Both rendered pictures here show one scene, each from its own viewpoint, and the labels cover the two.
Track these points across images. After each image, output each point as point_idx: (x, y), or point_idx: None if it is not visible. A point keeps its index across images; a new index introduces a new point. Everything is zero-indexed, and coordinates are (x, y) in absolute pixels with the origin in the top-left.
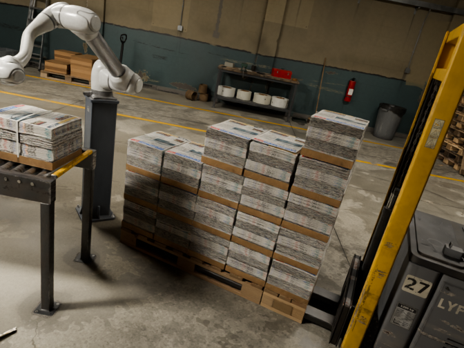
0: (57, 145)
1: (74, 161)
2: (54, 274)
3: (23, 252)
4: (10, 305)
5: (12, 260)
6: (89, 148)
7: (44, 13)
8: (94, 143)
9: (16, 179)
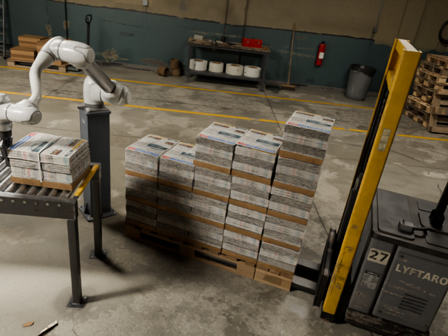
0: (74, 169)
1: (87, 179)
2: None
3: (43, 255)
4: (46, 303)
5: (37, 263)
6: (94, 163)
7: (45, 51)
8: (93, 151)
9: (45, 202)
